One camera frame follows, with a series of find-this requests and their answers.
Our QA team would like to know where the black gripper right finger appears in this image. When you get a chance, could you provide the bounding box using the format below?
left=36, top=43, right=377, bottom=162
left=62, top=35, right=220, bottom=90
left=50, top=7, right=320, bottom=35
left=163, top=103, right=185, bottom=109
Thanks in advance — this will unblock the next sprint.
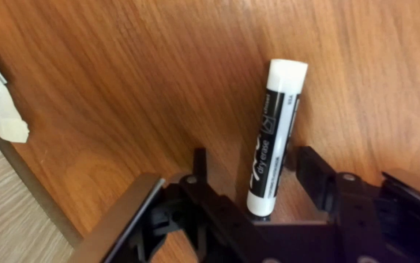
left=295, top=144, right=420, bottom=263

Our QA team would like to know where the black white dry-erase marker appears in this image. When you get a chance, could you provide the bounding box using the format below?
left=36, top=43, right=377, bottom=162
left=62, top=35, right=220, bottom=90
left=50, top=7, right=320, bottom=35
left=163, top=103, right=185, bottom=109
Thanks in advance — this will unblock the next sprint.
left=245, top=57, right=311, bottom=219

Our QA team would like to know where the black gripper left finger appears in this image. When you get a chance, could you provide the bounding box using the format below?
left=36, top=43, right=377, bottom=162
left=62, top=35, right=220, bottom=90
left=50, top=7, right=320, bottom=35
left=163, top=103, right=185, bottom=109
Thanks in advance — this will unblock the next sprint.
left=141, top=146, right=251, bottom=263

